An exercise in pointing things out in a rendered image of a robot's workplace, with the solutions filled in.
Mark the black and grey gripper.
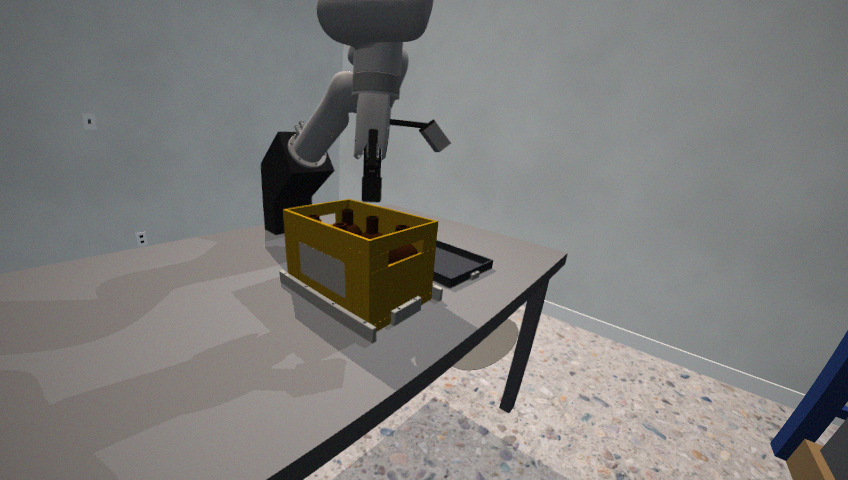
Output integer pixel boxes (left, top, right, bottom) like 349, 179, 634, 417
352, 90, 400, 202

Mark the yellow translucent crate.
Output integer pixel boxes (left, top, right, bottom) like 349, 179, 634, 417
284, 199, 438, 332

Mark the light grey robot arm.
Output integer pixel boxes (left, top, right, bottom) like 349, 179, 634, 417
288, 0, 451, 168

